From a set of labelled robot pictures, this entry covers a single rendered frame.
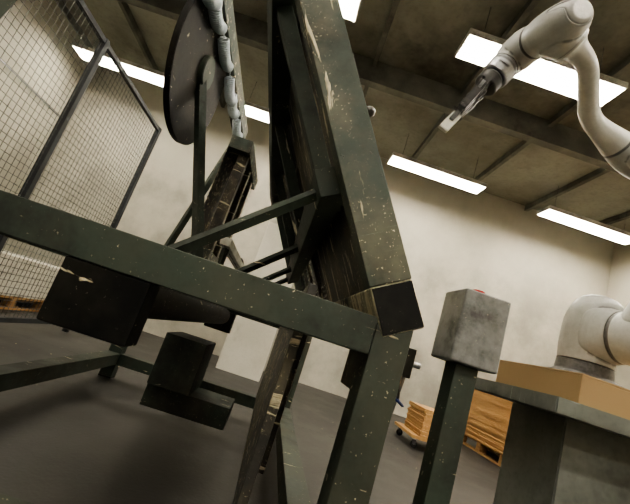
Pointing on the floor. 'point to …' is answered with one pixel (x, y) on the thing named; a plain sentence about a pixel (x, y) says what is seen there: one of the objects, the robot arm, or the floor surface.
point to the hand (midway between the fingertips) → (449, 121)
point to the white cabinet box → (244, 357)
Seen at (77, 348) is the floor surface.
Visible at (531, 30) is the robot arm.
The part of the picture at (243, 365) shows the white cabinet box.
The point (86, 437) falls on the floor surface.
